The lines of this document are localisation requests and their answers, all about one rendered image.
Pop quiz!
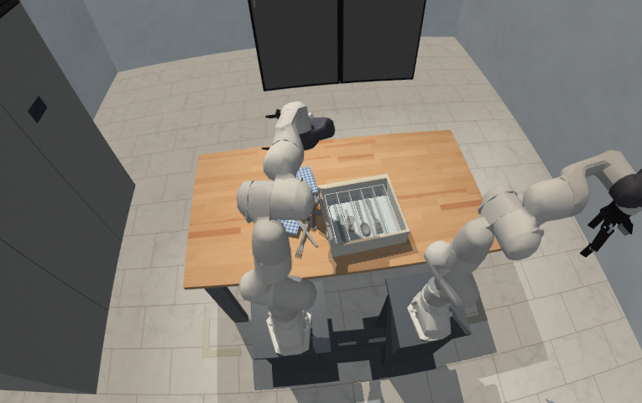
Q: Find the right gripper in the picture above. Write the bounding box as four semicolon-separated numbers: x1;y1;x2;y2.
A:
580;201;632;257

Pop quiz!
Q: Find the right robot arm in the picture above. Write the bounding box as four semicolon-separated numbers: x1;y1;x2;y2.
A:
407;150;642;342

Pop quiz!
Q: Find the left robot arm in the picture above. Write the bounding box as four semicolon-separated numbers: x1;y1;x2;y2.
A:
236;102;335;356

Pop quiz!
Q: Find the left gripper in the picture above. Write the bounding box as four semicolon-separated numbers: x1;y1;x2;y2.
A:
262;109;281;150

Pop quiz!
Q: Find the blue and white checkered towel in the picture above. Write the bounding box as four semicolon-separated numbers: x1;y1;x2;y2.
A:
296;166;318;195
279;220;300;237

